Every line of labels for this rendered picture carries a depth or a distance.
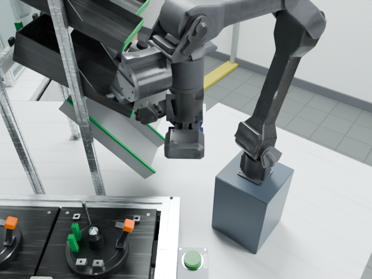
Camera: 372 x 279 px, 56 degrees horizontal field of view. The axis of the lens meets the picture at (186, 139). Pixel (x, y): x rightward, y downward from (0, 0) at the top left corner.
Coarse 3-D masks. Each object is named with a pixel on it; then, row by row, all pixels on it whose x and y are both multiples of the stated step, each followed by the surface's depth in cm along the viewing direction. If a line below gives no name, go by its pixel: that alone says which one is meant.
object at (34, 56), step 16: (48, 16) 81; (16, 32) 71; (32, 32) 77; (48, 32) 84; (80, 32) 82; (16, 48) 73; (32, 48) 72; (48, 48) 72; (80, 48) 85; (96, 48) 84; (32, 64) 75; (48, 64) 74; (80, 64) 84; (96, 64) 86; (112, 64) 86; (64, 80) 76; (96, 80) 82; (112, 80) 85; (96, 96) 77; (128, 112) 78
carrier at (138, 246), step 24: (72, 216) 85; (96, 216) 85; (120, 216) 85; (144, 216) 85; (72, 240) 72; (96, 240) 73; (144, 240) 79; (48, 264) 75; (72, 264) 73; (96, 264) 71; (120, 264) 74; (144, 264) 75
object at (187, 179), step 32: (0, 128) 129; (32, 128) 129; (64, 128) 129; (160, 128) 129; (0, 160) 116; (64, 160) 116; (160, 160) 116; (192, 160) 116; (0, 192) 105; (32, 192) 105; (64, 192) 105; (128, 192) 105; (160, 192) 105; (192, 192) 105; (192, 224) 96
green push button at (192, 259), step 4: (188, 252) 77; (192, 252) 77; (196, 252) 77; (184, 256) 76; (188, 256) 76; (192, 256) 76; (196, 256) 76; (200, 256) 76; (184, 260) 76; (188, 260) 75; (192, 260) 75; (196, 260) 75; (200, 260) 76; (188, 264) 75; (192, 264) 75; (196, 264) 75
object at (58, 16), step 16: (48, 0) 61; (64, 16) 64; (64, 32) 65; (64, 48) 68; (64, 64) 69; (0, 80) 74; (80, 80) 74; (0, 96) 75; (64, 96) 114; (80, 96) 74; (0, 112) 78; (80, 112) 77; (16, 128) 81; (80, 128) 80; (16, 144) 84; (32, 160) 89; (96, 160) 88; (32, 176) 91; (96, 176) 90; (96, 192) 94
